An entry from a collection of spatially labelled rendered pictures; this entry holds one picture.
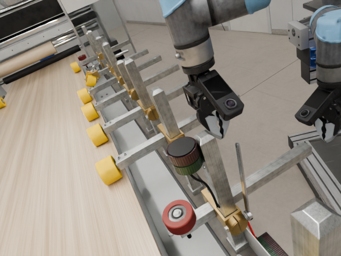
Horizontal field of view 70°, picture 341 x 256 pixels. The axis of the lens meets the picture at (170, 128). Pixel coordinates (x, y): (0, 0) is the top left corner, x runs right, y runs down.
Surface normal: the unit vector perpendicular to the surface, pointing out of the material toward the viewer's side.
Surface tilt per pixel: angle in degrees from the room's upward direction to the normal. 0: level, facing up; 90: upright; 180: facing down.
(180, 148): 0
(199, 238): 0
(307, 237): 90
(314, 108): 29
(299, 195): 0
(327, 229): 45
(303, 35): 90
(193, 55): 90
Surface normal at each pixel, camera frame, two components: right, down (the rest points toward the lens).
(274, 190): -0.33, -0.77
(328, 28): -0.69, 0.56
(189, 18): 0.00, 0.63
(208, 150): 0.39, 0.42
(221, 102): -0.10, -0.47
